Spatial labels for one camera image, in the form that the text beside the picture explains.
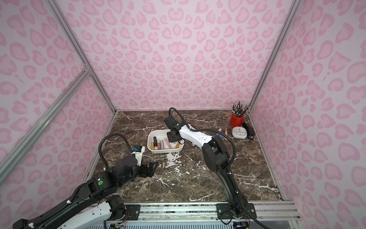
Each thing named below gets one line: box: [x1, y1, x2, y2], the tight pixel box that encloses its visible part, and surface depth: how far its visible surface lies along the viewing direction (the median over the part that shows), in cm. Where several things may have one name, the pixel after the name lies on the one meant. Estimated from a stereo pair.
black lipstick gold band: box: [153, 136, 158, 148], surface depth 100 cm
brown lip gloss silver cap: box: [156, 138, 162, 150], surface depth 100 cm
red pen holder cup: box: [229, 113, 245, 127], surface depth 106 cm
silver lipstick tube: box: [159, 139, 165, 150], surface depth 100 cm
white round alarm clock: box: [231, 126, 248, 140], surface depth 106 cm
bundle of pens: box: [230, 100, 251, 118], surface depth 100 cm
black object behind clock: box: [242, 121, 255, 141], surface depth 104 cm
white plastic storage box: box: [147, 129, 185, 154], surface depth 99 cm
